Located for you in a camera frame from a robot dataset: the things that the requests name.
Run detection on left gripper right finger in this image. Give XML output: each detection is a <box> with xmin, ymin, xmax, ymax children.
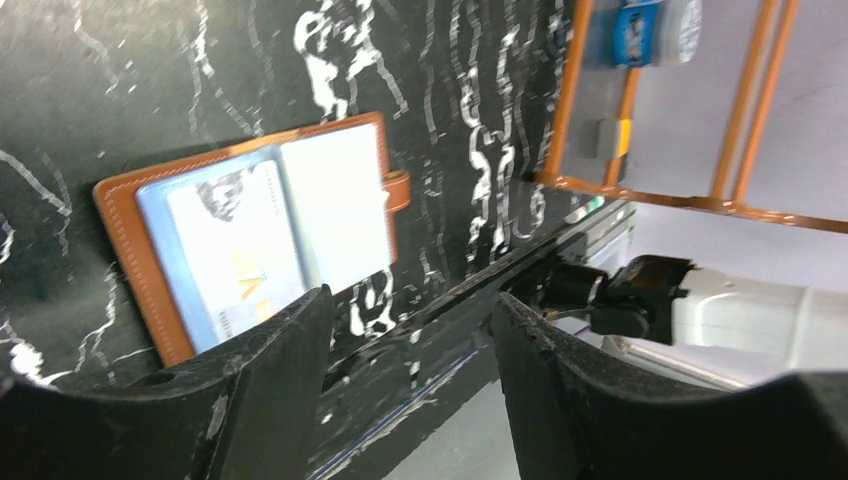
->
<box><xmin>492</xmin><ymin>292</ymin><xmax>847</xmax><ymax>479</ymax></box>

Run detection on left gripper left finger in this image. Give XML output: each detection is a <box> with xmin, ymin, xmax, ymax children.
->
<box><xmin>1</xmin><ymin>286</ymin><xmax>334</xmax><ymax>479</ymax></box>

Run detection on brown leather card holder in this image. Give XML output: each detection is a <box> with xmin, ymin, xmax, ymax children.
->
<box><xmin>93</xmin><ymin>112</ymin><xmax>411</xmax><ymax>366</ymax></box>

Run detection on white silver VIP card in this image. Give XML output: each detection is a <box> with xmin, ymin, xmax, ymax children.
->
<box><xmin>161</xmin><ymin>160</ymin><xmax>307</xmax><ymax>352</ymax></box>

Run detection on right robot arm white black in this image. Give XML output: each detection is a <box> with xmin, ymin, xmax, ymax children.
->
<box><xmin>510</xmin><ymin>255</ymin><xmax>847</xmax><ymax>365</ymax></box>

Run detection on green white marker pen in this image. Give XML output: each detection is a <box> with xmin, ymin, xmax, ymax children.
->
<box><xmin>565</xmin><ymin>196</ymin><xmax>606</xmax><ymax>225</ymax></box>

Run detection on orange wooden tiered rack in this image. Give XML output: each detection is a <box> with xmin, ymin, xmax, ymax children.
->
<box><xmin>534</xmin><ymin>1</ymin><xmax>847</xmax><ymax>234</ymax></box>

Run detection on grey yellow sponge block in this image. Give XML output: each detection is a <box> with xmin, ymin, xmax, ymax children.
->
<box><xmin>596</xmin><ymin>119</ymin><xmax>632</xmax><ymax>160</ymax></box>

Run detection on blue white packet on rack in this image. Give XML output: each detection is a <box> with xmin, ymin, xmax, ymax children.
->
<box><xmin>612</xmin><ymin>0</ymin><xmax>703</xmax><ymax>68</ymax></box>

